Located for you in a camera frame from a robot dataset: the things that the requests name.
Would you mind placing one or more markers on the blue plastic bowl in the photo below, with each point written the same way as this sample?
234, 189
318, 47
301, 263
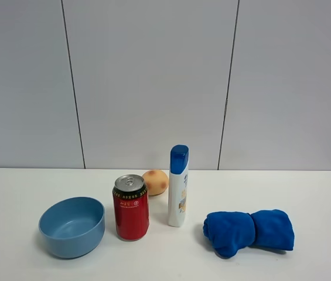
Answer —
73, 227

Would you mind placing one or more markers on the white blue shampoo bottle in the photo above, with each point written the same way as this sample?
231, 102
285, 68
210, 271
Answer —
178, 179

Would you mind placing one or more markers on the red soda can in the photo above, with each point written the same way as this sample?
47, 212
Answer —
130, 197

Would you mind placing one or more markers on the blue folded towel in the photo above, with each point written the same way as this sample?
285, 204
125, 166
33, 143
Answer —
229, 232

